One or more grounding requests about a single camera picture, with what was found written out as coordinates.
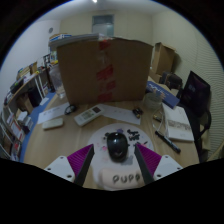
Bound black coiled cable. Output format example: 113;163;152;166
64;103;78;116

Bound window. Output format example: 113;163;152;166
91;14;115;36

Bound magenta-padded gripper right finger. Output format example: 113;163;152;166
134;143;184;184

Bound white notebook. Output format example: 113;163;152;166
162;102;195;143

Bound clear plastic cup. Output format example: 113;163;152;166
143;91;164;111

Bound white printed mouse pad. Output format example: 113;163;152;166
87;122;155;192

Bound white printed paper sheet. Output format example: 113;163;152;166
99;103;143;126

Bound small black clip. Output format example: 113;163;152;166
132;106;144;119

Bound black computer mouse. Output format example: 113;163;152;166
106;131;130;163

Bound large brown cardboard box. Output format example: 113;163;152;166
56;36;154;106

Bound clear plastic jar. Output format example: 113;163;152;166
48;64;66;99

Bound black bag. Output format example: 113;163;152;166
159;71;184;91

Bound flat blue box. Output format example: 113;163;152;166
145;79;180;109

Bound small brown cardboard box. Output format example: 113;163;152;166
151;41;178;76

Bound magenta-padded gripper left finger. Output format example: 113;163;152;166
43;143;96;187

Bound cluttered wooden side desk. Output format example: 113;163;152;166
6;63;54;108

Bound white remote control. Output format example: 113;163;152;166
73;105;105;127

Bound flat grey cardboard sheets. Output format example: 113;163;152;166
48;33;116;48

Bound black pen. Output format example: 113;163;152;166
154;130;182;155

